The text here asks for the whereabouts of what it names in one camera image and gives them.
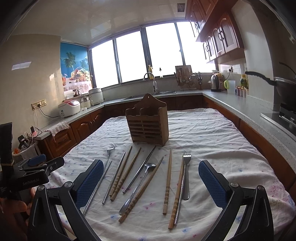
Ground gas stove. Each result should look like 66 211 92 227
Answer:
260 103 295 137

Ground steel spoon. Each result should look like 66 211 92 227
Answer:
119 162 157 215

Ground green lid plastic jug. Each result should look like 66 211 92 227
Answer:
224 80 236 94

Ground steel electric kettle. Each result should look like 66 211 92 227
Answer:
210 73 223 92

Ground yellow oil bottle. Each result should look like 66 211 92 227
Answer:
240 74 248 89

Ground yellow soap bottle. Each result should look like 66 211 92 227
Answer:
148 65 154 80

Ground wooden chopstick five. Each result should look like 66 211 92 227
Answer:
168 160 184 230

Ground wall power outlet strip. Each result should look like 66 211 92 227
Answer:
31 99 47 110

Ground wooden chopstick two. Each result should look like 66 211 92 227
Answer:
110 148 142 201

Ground wooden cabinets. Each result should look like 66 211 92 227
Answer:
38 94 295 193
185 0 245 64

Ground tropical fruit poster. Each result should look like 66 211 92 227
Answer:
60 42 92 94

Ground person left hand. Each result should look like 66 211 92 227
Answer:
1 198 33 240

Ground wooden chopstick one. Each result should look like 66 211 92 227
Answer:
109 146 132 197

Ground steel chopstick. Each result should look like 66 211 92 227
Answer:
102 151 125 205
122 146 156 194
174 171 185 226
83 161 112 216

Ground wooden utensil holder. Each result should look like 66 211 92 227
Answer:
125 93 169 146

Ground black wok pan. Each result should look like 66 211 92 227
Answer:
245 62 296 105

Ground steel kitchen sink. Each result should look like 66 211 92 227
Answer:
121 90 177 101

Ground white round cooker pot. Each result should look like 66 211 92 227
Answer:
89 88 104 105

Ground pink cloth on counter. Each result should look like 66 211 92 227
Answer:
45 121 70 138

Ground floral white tablecloth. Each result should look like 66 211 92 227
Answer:
47 108 295 240

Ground upper wooden cabinets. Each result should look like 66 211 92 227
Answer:
185 0 245 64

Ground knife and utensil rack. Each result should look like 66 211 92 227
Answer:
174 65 203 90

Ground lower wooden cabinets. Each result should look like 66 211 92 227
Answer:
38 94 295 193

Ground white red rice cooker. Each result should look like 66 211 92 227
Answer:
58 100 81 118

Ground chrome sink faucet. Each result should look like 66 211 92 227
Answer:
143 72 159 94

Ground spice jar row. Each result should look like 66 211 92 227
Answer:
235 86 247 98

